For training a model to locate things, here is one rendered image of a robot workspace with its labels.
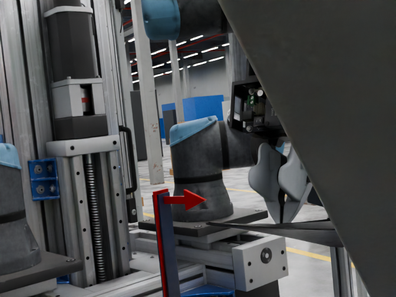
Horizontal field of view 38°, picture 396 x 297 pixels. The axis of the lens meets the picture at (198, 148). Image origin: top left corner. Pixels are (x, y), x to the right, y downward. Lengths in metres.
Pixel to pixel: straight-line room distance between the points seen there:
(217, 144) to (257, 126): 0.69
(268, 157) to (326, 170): 0.49
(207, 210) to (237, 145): 0.16
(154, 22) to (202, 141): 0.58
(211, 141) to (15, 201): 0.47
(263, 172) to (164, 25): 0.25
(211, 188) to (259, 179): 0.69
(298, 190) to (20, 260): 0.58
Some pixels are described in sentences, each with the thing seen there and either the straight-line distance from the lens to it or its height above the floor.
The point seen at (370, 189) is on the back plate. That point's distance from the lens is 0.16.
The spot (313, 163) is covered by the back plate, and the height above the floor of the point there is 1.25.
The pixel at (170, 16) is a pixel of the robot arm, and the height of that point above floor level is 1.40.
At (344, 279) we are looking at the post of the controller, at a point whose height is 0.94.
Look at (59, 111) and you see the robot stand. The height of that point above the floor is 1.31.
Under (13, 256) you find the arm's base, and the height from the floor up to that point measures 1.07.
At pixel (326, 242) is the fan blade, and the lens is 0.71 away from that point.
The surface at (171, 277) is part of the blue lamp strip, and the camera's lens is 0.68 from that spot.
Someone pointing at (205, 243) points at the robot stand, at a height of 0.99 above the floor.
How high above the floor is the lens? 1.27
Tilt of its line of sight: 3 degrees down
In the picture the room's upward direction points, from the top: 6 degrees counter-clockwise
